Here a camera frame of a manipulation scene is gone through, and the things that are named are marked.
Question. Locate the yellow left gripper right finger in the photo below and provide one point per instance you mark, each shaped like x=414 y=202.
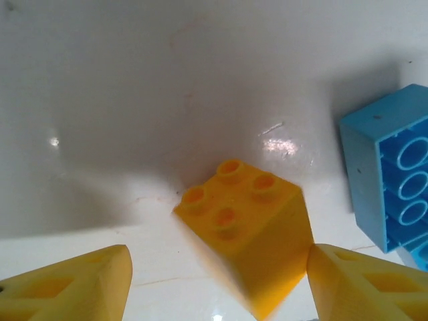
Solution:
x=334 y=284

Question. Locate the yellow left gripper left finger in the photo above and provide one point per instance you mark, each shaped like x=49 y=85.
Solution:
x=83 y=267

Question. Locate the yellow lego brick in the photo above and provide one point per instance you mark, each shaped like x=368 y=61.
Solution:
x=254 y=240

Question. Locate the long blue lego brick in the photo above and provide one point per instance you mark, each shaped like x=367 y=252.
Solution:
x=364 y=174

